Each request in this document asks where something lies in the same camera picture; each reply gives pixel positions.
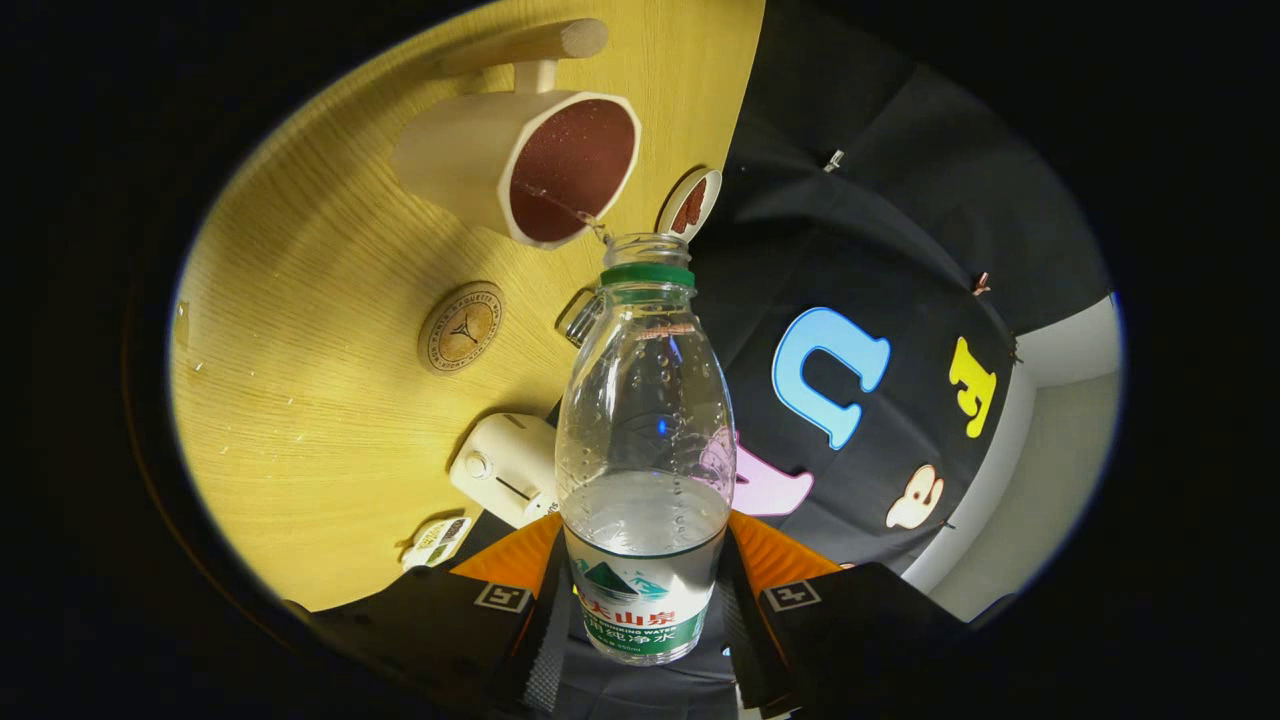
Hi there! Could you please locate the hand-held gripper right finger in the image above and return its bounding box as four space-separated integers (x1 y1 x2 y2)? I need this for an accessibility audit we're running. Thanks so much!
715 510 1011 719

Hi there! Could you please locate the round wooden coaster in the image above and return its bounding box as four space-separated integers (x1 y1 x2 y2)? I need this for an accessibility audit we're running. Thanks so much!
418 281 506 376

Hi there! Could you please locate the clear plastic bottle green label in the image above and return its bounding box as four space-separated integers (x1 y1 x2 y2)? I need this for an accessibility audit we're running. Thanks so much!
554 233 738 666

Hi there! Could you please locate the small white plate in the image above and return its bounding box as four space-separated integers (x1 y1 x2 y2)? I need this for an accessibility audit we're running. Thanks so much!
656 168 723 241

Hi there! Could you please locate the beige cup with handle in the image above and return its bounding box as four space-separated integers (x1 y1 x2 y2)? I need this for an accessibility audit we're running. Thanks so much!
390 18 643 251

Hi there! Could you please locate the red-brown sausage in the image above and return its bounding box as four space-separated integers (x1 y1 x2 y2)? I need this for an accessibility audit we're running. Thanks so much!
671 178 708 234

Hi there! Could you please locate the white divided dish with grains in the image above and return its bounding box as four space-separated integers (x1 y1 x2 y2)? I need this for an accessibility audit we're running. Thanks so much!
402 516 473 573

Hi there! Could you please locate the black backdrop cloth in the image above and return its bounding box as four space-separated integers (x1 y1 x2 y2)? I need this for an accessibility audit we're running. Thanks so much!
480 0 1113 720

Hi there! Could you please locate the white toaster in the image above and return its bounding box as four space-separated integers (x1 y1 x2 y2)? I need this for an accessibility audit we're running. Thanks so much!
450 413 561 529

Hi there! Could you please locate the wooden table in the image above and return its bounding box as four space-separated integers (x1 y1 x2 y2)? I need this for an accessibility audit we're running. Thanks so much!
168 0 766 613

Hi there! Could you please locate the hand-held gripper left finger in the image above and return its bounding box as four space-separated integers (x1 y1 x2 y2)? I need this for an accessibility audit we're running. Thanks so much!
283 512 576 716

